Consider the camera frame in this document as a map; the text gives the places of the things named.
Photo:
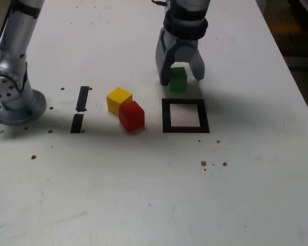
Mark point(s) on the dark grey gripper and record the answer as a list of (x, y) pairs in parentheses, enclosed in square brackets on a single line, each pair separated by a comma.
[(187, 42)]

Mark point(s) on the green cube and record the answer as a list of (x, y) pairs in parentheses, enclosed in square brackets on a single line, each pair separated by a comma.
[(178, 83)]

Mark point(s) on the yellow cube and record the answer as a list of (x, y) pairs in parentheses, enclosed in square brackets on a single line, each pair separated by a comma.
[(115, 98)]

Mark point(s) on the red cube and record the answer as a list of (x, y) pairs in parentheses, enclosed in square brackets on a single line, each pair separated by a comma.
[(131, 118)]

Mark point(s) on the black tape square outline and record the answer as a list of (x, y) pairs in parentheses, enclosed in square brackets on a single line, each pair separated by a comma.
[(166, 115)]

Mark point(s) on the black tape strip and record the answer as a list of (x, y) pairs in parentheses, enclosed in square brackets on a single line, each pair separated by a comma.
[(82, 98)]

